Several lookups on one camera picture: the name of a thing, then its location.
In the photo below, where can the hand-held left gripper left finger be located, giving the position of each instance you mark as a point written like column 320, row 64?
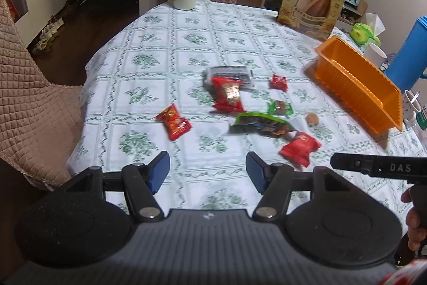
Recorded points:
column 159, row 173

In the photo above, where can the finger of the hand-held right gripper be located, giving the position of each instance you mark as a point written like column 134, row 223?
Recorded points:
column 383, row 166

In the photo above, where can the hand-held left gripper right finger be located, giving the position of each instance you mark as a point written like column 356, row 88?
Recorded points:
column 255, row 173

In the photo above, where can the green edged dark snack packet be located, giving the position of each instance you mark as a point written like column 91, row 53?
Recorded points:
column 263, row 126

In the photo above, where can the brown cake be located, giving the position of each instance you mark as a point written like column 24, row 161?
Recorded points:
column 312, row 119

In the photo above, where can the red snack packet gold picture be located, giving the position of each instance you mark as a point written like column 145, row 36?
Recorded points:
column 228, row 94

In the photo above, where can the orange plastic tray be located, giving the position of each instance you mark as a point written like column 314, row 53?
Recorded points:
column 353, row 71

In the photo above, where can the dark snack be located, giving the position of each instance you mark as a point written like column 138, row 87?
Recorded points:
column 230, row 72

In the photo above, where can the person's right hand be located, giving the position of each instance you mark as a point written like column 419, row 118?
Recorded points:
column 418, row 228

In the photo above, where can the patterned white mug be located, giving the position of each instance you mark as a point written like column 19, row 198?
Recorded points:
column 408, row 108

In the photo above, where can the small green candy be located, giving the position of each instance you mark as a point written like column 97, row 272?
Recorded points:
column 280, row 107

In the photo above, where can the metal spoon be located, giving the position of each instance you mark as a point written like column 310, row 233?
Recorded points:
column 415, row 97

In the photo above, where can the red printed bag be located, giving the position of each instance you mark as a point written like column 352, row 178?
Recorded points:
column 405, row 276

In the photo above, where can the small red candy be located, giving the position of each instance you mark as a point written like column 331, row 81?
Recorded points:
column 278, row 82

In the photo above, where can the white cup with cartoon print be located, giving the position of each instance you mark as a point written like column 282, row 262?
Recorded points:
column 375, row 55

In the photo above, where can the blue plastic pitcher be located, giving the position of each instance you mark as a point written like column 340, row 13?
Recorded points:
column 410, row 51

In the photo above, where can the green tissue pack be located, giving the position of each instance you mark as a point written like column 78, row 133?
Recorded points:
column 362, row 33

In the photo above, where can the row of shoes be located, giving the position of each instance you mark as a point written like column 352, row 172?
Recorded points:
column 50, row 29

